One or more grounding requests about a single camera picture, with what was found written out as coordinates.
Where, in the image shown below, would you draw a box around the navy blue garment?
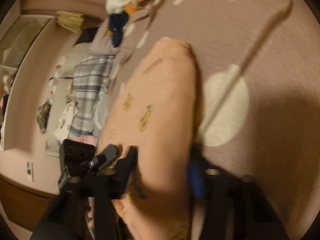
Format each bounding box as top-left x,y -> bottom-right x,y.
108,11 -> 129,48

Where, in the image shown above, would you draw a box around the peach cartoon print baby onesie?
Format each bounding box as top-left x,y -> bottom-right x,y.
98,38 -> 196,239

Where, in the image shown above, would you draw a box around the grey plaid pillow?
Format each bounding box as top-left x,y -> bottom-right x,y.
70,55 -> 114,136

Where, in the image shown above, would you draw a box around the person's left hand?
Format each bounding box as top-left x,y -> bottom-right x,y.
85,197 -> 133,239

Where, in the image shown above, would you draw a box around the pleated beige lampshade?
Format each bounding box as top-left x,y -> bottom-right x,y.
56,11 -> 85,33

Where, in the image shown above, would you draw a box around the mustard yellow garment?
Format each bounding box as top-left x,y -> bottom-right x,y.
124,3 -> 137,16

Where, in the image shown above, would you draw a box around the mauve polka dot blanket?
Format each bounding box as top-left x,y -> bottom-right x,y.
109,0 -> 319,239

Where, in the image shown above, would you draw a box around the pink folded garment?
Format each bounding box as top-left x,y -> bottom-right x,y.
75,135 -> 98,147

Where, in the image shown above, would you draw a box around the mauve pillow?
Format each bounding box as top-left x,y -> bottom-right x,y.
89,21 -> 119,56

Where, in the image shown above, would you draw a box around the plush toys on headboard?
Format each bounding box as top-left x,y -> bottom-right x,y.
36,100 -> 52,134

